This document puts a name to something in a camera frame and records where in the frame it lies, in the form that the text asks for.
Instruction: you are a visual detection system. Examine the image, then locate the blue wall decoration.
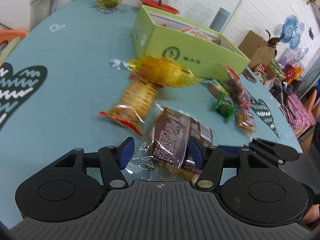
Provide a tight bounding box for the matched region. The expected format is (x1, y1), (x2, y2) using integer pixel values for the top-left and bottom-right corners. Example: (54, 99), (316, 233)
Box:
(278, 15), (305, 50)

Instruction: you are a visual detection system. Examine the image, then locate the silver orange snack bag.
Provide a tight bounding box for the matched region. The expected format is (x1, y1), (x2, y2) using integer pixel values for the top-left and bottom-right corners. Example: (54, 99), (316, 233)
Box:
(181, 28), (221, 45)

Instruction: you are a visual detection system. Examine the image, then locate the green cardboard box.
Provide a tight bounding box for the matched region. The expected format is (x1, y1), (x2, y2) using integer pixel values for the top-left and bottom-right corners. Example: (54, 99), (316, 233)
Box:
(131, 5), (250, 80)

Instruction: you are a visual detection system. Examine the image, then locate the dark red snack bag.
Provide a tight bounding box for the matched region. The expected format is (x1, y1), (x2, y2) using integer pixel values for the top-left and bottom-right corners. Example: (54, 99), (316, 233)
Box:
(226, 66), (255, 133)

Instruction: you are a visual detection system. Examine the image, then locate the red plastic basket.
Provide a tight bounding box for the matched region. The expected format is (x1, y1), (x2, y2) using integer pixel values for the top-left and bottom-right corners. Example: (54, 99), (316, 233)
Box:
(140, 0), (180, 14)

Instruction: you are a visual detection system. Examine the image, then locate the grey cylinder bottle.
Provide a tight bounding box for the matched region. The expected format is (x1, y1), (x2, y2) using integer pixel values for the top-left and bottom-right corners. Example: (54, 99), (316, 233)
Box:
(209, 8), (230, 32)

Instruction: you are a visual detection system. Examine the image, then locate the brown cardboard box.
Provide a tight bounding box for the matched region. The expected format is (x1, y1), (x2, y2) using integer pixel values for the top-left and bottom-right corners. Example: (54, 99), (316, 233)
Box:
(238, 30), (275, 70)

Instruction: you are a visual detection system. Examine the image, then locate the teal heart-print tablecloth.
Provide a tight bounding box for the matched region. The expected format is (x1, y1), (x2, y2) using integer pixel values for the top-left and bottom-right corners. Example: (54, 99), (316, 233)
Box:
(0, 0), (303, 230)

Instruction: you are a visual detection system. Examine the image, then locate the yellow biscuit roll packet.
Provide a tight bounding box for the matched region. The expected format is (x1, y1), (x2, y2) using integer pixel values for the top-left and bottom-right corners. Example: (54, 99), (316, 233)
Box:
(99, 77), (161, 137)

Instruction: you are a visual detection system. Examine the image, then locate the person's right hand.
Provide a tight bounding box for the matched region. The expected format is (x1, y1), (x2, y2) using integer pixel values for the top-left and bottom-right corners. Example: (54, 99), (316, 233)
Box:
(302, 204), (319, 224)

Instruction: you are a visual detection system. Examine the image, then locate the brown label clear snack pack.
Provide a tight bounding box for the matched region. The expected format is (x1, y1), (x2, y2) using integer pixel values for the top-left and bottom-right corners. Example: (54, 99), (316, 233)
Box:
(124, 107), (214, 183)

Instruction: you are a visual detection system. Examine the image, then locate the green peas snack packet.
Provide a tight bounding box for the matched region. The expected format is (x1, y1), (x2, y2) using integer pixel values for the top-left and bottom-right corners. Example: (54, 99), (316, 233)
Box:
(214, 92), (235, 121)

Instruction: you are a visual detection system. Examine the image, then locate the gold snack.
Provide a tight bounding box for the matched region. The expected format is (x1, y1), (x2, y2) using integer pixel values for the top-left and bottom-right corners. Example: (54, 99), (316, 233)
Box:
(109, 56), (203, 88)

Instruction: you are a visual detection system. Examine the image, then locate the smartphone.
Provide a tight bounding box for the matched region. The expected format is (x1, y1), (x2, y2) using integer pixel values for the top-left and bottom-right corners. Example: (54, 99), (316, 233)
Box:
(242, 68), (257, 83)

